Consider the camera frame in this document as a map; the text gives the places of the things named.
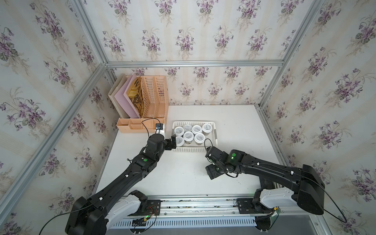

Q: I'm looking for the yogurt cup front row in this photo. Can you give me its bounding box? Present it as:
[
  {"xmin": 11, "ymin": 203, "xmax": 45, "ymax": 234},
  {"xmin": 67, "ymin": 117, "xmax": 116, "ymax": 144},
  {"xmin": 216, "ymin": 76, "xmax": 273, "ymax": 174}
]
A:
[
  {"xmin": 176, "ymin": 136, "xmax": 185, "ymax": 147},
  {"xmin": 183, "ymin": 131, "xmax": 194, "ymax": 145},
  {"xmin": 194, "ymin": 133, "xmax": 206, "ymax": 146}
]

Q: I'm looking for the yogurt cup row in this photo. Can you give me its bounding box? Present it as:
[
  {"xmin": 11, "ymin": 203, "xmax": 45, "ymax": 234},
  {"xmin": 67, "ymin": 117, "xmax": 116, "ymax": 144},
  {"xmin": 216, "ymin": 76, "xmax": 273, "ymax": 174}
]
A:
[
  {"xmin": 191, "ymin": 125, "xmax": 202, "ymax": 135},
  {"xmin": 173, "ymin": 126, "xmax": 185, "ymax": 136},
  {"xmin": 183, "ymin": 124, "xmax": 193, "ymax": 132},
  {"xmin": 194, "ymin": 133, "xmax": 206, "ymax": 146},
  {"xmin": 176, "ymin": 136, "xmax": 185, "ymax": 147},
  {"xmin": 202, "ymin": 123, "xmax": 213, "ymax": 136},
  {"xmin": 183, "ymin": 131, "xmax": 194, "ymax": 145}
]

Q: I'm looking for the yogurt cup back row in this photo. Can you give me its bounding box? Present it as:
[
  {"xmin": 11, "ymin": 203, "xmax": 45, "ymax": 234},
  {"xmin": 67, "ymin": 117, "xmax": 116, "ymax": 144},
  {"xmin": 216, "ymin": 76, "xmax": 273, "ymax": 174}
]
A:
[
  {"xmin": 183, "ymin": 124, "xmax": 193, "ymax": 132},
  {"xmin": 173, "ymin": 126, "xmax": 185, "ymax": 136},
  {"xmin": 202, "ymin": 123, "xmax": 213, "ymax": 136},
  {"xmin": 191, "ymin": 125, "xmax": 202, "ymax": 135}
]

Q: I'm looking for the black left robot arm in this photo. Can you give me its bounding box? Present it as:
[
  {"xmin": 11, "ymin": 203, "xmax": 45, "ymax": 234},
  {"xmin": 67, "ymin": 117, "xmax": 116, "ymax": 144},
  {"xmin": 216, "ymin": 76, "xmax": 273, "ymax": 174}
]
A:
[{"xmin": 65, "ymin": 134, "xmax": 177, "ymax": 235}]

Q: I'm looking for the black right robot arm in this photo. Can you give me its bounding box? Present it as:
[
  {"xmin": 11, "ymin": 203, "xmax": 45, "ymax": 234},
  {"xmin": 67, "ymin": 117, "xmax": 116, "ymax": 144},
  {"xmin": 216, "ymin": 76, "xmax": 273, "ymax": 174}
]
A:
[{"xmin": 205, "ymin": 147, "xmax": 325, "ymax": 215}]

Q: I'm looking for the white plastic basket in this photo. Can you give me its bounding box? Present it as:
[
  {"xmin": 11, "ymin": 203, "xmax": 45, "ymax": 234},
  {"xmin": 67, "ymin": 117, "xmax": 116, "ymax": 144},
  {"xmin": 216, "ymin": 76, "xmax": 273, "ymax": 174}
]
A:
[{"xmin": 172, "ymin": 121, "xmax": 218, "ymax": 152}]

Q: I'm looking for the peach plastic file organizer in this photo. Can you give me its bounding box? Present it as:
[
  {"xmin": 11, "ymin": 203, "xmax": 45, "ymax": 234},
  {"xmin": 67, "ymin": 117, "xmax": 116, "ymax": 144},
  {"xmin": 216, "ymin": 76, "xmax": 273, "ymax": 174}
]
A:
[{"xmin": 117, "ymin": 76, "xmax": 168, "ymax": 133}]

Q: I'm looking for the yellow black patterned book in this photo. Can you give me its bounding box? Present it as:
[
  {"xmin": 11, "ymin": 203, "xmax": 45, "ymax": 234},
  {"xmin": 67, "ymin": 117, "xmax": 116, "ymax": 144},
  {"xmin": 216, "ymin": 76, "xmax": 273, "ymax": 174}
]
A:
[{"xmin": 126, "ymin": 77, "xmax": 145, "ymax": 117}]

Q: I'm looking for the pink folder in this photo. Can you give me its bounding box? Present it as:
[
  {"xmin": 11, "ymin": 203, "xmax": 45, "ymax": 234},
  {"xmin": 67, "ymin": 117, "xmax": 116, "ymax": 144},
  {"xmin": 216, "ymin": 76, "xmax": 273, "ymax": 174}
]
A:
[{"xmin": 120, "ymin": 74, "xmax": 140, "ymax": 118}]

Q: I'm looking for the beige folder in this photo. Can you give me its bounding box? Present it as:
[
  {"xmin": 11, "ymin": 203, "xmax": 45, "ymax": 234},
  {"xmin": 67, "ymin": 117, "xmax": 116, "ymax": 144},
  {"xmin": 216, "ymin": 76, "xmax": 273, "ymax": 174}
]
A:
[{"xmin": 108, "ymin": 74, "xmax": 129, "ymax": 118}]

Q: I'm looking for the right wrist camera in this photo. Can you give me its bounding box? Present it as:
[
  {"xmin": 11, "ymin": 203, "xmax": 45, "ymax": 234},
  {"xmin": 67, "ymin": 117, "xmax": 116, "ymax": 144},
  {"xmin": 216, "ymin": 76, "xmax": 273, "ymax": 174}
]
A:
[{"xmin": 205, "ymin": 146, "xmax": 229, "ymax": 164}]

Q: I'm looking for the black left camera cable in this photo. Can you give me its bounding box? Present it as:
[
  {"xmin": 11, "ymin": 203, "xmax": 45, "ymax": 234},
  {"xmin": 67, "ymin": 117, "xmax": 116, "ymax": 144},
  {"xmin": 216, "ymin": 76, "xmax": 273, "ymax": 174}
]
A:
[{"xmin": 140, "ymin": 117, "xmax": 162, "ymax": 139}]

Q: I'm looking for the black camera cable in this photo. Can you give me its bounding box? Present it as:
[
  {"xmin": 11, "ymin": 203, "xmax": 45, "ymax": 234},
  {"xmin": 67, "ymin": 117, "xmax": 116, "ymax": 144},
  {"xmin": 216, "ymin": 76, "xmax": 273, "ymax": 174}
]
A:
[
  {"xmin": 308, "ymin": 173, "xmax": 348, "ymax": 224},
  {"xmin": 140, "ymin": 117, "xmax": 162, "ymax": 139}
]

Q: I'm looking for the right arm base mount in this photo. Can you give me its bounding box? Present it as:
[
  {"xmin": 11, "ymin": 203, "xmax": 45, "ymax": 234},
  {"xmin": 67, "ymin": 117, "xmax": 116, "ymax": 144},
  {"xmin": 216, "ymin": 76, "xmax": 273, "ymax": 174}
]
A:
[{"xmin": 236, "ymin": 198, "xmax": 274, "ymax": 214}]

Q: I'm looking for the aluminium rail frame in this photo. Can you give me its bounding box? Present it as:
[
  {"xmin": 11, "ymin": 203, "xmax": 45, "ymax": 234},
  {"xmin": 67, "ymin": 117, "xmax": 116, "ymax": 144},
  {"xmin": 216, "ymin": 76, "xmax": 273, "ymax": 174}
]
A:
[{"xmin": 110, "ymin": 197, "xmax": 306, "ymax": 234}]

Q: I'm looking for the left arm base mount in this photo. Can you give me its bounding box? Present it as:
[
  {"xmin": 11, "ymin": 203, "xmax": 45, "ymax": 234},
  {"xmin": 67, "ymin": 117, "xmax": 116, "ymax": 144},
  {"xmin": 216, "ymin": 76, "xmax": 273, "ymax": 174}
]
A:
[{"xmin": 128, "ymin": 190, "xmax": 162, "ymax": 216}]

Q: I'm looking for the black right camera cable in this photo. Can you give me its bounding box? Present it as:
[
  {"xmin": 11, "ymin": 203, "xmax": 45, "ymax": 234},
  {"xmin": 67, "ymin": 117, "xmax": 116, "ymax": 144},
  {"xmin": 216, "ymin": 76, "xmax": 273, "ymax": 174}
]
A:
[{"xmin": 308, "ymin": 173, "xmax": 348, "ymax": 224}]

